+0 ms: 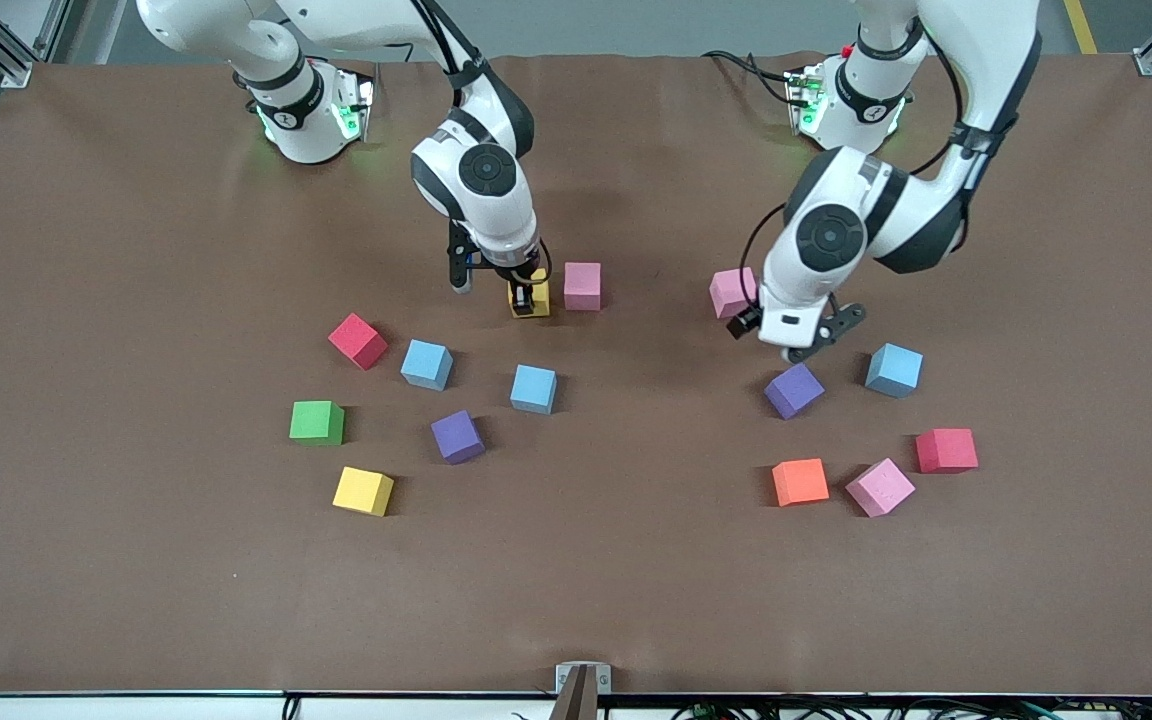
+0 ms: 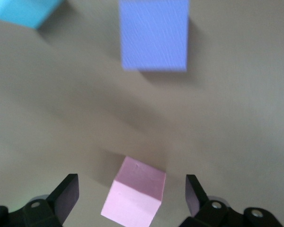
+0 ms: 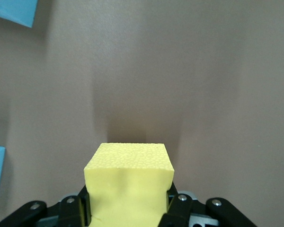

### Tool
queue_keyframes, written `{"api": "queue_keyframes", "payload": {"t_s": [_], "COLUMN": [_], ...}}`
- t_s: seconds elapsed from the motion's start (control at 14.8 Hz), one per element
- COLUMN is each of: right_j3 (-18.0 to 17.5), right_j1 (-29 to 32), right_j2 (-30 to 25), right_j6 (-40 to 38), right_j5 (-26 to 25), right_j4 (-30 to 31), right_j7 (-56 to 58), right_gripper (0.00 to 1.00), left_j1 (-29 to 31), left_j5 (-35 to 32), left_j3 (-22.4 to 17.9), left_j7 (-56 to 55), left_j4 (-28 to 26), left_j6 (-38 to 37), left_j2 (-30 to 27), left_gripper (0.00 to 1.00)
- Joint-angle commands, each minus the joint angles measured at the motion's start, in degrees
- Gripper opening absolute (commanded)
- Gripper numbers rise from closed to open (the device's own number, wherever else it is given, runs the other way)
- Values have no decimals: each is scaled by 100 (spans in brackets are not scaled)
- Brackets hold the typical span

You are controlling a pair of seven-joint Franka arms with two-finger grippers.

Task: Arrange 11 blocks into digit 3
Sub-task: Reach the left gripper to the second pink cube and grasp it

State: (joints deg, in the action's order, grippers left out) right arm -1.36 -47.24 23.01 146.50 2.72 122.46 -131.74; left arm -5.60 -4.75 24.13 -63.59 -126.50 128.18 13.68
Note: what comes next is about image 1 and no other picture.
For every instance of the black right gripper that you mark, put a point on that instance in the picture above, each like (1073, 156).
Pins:
(519, 273)

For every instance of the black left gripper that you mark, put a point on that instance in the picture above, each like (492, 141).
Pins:
(744, 322)

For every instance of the yellow foam cube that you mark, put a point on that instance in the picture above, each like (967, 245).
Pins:
(363, 491)
(542, 302)

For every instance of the pink foam cube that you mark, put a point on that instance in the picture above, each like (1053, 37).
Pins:
(582, 286)
(880, 487)
(729, 288)

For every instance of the purple foam cube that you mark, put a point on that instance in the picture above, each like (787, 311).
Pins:
(457, 437)
(794, 392)

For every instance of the blue foam cube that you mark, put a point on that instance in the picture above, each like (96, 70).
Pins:
(533, 389)
(426, 365)
(894, 369)

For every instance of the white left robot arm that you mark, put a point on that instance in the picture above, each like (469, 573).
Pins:
(836, 235)

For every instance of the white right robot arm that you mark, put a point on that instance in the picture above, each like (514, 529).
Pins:
(481, 170)

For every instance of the orange foam cube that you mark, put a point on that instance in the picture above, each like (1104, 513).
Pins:
(800, 482)

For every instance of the red foam cube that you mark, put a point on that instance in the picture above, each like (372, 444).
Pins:
(356, 342)
(946, 450)

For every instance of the grey connector plate green light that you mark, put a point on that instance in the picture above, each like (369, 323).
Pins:
(804, 100)
(356, 110)

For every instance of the green foam cube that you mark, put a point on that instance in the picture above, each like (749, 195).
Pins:
(316, 422)

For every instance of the brown table cover sheet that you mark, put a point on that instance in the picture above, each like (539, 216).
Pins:
(576, 580)

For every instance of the yellow floor tape strip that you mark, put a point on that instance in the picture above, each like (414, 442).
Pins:
(1081, 25)

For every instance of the small grey metal bracket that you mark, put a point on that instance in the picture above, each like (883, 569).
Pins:
(564, 680)

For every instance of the brown camera mount strip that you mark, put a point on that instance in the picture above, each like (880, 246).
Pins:
(576, 700)

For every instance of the white table edge rail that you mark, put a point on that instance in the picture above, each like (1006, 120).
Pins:
(136, 708)

